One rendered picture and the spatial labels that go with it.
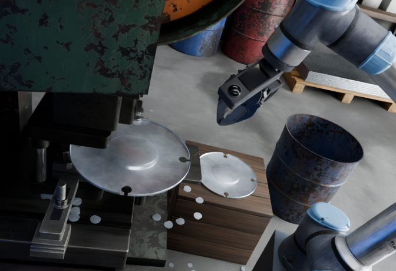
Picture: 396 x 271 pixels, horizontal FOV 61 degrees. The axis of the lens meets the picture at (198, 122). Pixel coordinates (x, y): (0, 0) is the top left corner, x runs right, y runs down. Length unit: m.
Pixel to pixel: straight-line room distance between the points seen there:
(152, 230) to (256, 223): 0.71
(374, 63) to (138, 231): 0.62
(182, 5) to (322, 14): 0.51
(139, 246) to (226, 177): 0.76
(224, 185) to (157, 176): 0.72
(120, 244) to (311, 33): 0.55
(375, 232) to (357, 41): 0.48
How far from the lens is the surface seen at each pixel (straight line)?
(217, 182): 1.48
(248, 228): 1.51
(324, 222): 1.04
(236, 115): 0.71
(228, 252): 1.63
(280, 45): 0.62
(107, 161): 0.81
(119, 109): 0.70
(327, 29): 0.61
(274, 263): 1.18
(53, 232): 0.71
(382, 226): 0.92
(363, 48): 0.63
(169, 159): 0.85
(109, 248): 0.75
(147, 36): 0.49
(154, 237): 0.86
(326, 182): 1.82
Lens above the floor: 1.32
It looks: 32 degrees down
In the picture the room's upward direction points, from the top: 17 degrees clockwise
